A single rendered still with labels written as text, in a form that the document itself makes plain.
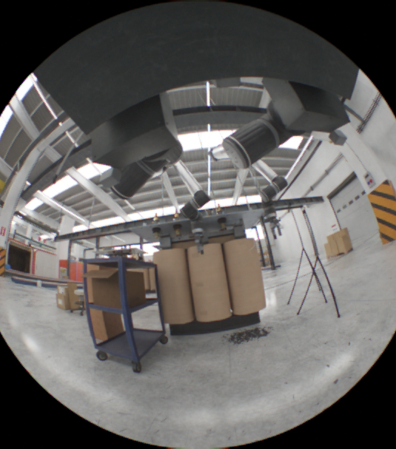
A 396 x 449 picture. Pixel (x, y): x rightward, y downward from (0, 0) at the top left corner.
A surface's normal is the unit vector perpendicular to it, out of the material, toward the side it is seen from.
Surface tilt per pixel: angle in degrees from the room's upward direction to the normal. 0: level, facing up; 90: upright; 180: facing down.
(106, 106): 180
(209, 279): 90
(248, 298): 90
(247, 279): 90
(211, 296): 90
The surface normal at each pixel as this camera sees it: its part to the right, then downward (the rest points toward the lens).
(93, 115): 0.13, 0.93
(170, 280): -0.06, -0.35
